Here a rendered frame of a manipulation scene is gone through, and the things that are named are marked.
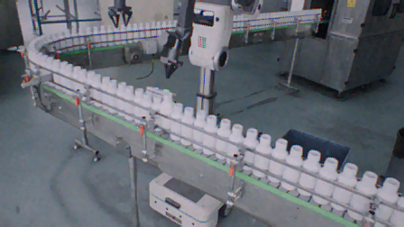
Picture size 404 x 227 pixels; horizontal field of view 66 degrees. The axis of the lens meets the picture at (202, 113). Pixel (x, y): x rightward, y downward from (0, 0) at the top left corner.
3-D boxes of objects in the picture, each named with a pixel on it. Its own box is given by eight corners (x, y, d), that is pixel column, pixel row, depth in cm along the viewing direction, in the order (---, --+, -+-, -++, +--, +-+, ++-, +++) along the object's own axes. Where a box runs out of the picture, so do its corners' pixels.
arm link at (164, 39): (194, 33, 152) (183, 23, 155) (179, 28, 142) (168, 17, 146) (180, 54, 156) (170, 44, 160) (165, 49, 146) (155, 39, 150)
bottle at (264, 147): (263, 180, 118) (270, 142, 110) (249, 174, 120) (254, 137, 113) (270, 172, 122) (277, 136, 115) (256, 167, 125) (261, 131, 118)
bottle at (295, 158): (296, 182, 118) (305, 145, 110) (297, 192, 112) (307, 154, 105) (280, 179, 119) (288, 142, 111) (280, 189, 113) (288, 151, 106)
